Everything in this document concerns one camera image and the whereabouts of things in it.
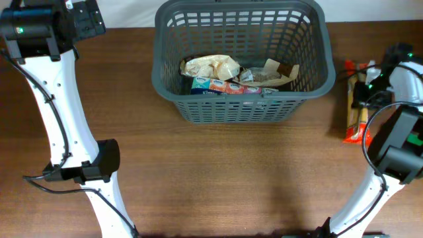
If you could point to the blue tissue multipack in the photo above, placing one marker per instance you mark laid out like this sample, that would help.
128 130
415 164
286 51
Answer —
205 86

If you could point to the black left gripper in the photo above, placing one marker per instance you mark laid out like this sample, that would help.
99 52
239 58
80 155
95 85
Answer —
92 22

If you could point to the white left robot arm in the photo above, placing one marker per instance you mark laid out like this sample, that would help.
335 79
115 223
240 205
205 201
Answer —
40 39

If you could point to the grey plastic slotted basket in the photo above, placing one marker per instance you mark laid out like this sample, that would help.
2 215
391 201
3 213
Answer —
292 32

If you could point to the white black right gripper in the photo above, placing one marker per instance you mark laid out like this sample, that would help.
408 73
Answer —
360 100

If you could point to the beige food bag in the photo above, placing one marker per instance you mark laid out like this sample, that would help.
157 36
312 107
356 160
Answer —
220 67

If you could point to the brown clear snack bag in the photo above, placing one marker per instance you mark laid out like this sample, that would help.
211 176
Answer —
273 74

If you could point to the red spaghetti packet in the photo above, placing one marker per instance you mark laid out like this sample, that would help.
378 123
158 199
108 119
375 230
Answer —
356 117

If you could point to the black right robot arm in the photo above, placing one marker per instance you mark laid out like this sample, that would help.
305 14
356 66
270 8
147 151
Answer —
394 155

